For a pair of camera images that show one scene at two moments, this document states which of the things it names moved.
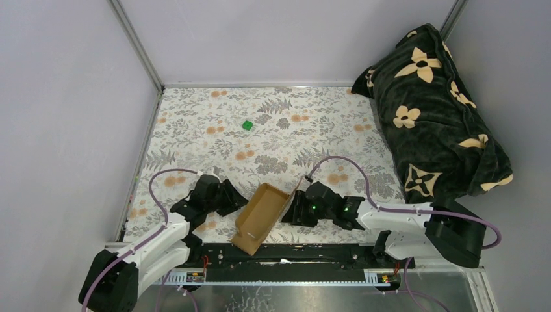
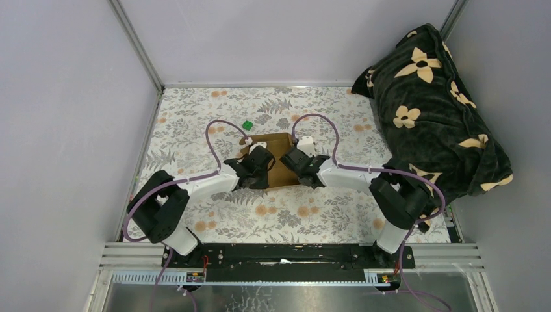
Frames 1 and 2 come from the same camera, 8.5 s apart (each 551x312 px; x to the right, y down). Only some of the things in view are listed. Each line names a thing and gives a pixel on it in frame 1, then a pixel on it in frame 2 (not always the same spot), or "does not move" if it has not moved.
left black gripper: [235, 201] → [264, 184]
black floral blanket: [440, 144] does not move
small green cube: [247, 125] does not move
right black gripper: [292, 215] → [314, 157]
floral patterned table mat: [209, 147] does not move
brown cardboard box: [258, 216] → [281, 174]
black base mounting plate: [322, 258] does not move
